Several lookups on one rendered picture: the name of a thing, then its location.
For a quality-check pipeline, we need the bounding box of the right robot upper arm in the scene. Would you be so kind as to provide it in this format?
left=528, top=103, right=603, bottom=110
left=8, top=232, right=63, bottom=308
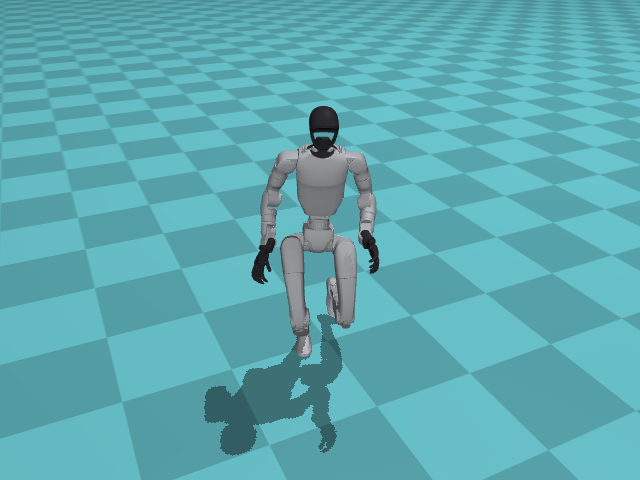
left=265, top=150, right=298, bottom=207

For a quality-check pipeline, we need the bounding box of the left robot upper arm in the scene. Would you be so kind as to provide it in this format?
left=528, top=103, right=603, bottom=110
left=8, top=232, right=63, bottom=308
left=346, top=151, right=373, bottom=210

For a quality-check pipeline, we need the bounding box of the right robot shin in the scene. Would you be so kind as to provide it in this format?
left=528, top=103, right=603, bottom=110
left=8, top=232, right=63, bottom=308
left=290, top=317, right=309, bottom=336

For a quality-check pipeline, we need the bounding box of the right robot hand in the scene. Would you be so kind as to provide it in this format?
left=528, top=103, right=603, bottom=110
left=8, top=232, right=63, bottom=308
left=252, top=237, right=275, bottom=284

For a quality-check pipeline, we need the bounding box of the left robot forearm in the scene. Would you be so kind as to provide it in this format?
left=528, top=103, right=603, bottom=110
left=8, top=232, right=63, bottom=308
left=358, top=194, right=376, bottom=245

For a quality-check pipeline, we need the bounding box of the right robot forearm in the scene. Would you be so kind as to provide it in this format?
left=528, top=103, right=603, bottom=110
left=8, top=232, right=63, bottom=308
left=260, top=191, right=277, bottom=248

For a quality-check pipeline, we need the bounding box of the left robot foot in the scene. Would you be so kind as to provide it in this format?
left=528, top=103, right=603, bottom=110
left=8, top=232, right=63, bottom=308
left=326, top=277, right=337, bottom=318

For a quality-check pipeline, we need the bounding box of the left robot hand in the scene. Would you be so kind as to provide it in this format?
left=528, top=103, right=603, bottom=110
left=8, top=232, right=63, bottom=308
left=361, top=230, right=379, bottom=274

